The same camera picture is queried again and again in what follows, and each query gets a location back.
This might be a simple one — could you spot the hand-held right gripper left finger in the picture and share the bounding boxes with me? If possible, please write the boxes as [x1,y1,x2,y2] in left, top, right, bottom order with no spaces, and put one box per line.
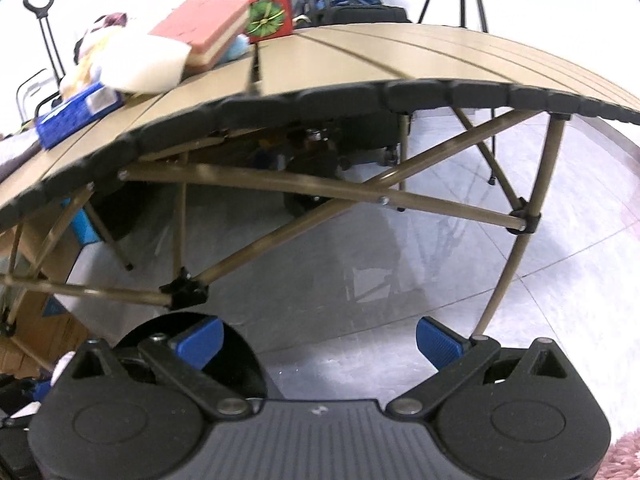
[52,316,253,421]

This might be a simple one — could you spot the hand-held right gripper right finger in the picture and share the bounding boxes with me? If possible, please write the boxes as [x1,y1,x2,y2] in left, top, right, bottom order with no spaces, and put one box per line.
[386,317,581,418]

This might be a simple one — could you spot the blue box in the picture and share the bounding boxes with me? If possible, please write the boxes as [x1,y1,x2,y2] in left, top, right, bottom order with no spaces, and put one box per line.
[36,82,125,150]

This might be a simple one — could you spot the small white box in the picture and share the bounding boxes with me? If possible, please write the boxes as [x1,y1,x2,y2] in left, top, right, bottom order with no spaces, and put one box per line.
[95,27,193,95]

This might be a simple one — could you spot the yellow white plush toy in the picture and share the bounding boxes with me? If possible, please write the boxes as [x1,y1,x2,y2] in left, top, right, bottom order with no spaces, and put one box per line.
[60,35,108,101]

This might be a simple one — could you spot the blue plastic crate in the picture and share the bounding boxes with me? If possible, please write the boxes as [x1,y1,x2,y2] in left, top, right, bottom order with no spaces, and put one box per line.
[62,197,103,246]

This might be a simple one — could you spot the pink fluffy rug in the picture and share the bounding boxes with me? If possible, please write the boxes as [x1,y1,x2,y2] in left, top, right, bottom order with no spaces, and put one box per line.
[607,430,640,480]

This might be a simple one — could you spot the tan folding table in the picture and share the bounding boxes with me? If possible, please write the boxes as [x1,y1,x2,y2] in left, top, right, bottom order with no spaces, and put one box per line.
[0,22,640,341]

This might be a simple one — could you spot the black suitcase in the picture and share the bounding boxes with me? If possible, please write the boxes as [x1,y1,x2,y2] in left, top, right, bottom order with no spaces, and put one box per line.
[300,0,413,168]

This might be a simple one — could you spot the grey metal tube frame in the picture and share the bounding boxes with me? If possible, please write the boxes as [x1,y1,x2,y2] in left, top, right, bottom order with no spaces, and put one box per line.
[15,67,63,123]

